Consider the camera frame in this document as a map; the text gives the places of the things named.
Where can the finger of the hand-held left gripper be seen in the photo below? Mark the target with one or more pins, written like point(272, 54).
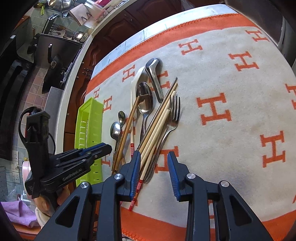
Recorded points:
point(97, 148)
point(76, 162)

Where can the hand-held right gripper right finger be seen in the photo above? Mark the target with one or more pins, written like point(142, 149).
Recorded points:
point(173, 176)

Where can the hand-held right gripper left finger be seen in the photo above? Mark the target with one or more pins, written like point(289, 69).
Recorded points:
point(135, 171)

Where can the small steel spoon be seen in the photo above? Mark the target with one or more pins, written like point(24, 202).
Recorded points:
point(115, 131)

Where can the green plastic utensil tray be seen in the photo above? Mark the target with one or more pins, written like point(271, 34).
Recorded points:
point(89, 120)

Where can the cream chopstick red patterned end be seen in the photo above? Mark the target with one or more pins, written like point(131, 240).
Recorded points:
point(163, 114)
point(157, 136)
point(166, 102)
point(132, 141)

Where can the steel fork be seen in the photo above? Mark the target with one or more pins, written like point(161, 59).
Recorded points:
point(174, 111)

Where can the large steel spoon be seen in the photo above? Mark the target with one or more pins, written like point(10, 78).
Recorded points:
point(145, 104)

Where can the white ceramic spoon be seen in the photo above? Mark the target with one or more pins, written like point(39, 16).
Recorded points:
point(136, 77)

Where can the steel soup spoon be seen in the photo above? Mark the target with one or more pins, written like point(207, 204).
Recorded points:
point(155, 76)

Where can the person's left forearm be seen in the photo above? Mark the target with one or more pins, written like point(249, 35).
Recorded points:
point(44, 219)

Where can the person's left hand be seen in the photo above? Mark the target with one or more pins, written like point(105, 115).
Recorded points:
point(45, 204)

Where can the pink container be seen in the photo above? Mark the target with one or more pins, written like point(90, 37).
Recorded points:
point(26, 172)

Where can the purple cloth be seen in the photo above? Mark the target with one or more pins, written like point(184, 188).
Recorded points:
point(16, 210)

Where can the white kitchen countertop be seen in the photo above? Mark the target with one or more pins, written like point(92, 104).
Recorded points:
point(69, 92)

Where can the stainless steel splash panel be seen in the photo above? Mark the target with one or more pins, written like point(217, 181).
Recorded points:
point(53, 102)

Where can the black gas stove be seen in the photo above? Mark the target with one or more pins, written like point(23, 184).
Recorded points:
point(67, 74)

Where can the black range hood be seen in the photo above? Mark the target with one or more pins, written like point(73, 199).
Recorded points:
point(11, 76)

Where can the orange white printed blanket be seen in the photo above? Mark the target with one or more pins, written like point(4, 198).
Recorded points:
point(219, 76)

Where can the small steel teapot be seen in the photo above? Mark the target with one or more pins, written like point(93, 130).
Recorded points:
point(80, 36)

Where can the black frying pan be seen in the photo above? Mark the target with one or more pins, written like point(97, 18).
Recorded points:
point(32, 46)

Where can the wooden cutting board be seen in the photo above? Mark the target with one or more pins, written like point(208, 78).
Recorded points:
point(79, 15)

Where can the green hanging utensil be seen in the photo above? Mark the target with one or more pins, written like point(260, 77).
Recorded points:
point(43, 9)

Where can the hanging steel pot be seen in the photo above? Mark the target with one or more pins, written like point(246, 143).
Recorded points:
point(59, 3)

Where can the hanging plastic bag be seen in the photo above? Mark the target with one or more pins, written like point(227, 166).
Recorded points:
point(186, 4)

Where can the grey cabinet frosted door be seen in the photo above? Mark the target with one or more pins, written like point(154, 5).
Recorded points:
point(254, 16)

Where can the grey refrigerator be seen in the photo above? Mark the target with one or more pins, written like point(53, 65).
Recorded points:
point(289, 37)

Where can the white wall socket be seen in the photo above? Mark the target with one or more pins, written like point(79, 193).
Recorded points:
point(15, 157)

